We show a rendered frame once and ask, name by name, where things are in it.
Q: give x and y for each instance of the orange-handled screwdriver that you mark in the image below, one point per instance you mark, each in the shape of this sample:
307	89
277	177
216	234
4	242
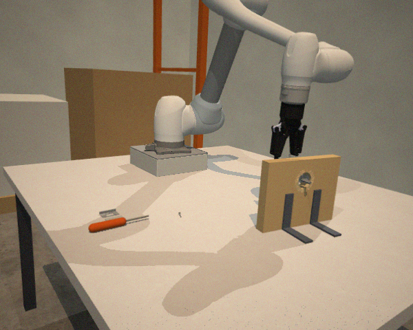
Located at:
104	225

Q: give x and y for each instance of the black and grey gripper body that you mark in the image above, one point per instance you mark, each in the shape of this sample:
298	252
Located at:
290	114

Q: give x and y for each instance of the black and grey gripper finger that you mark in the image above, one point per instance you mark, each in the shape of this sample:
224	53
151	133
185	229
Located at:
278	140
296	143

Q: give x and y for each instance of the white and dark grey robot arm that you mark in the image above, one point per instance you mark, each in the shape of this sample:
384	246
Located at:
305	60

